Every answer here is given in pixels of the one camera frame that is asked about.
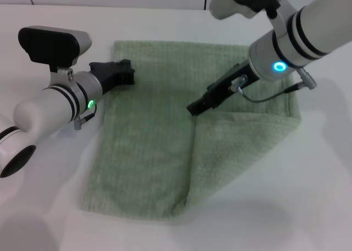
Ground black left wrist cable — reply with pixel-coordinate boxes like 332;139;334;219
73;103;97;130

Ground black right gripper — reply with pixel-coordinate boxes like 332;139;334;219
186;62;261;116

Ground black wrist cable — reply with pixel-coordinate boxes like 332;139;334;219
73;103;97;130
230;67;317;103

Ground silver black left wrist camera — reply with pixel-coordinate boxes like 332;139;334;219
18;27;93;83

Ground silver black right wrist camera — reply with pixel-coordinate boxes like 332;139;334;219
208;0;287;20

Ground green terry towel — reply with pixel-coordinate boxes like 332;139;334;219
79;40;302;223

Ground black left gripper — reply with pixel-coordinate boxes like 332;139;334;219
88;58;136;94

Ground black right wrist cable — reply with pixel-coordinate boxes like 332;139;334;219
230;67;317;103

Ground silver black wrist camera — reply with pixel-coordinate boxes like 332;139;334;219
208;0;287;20
18;27;93;83

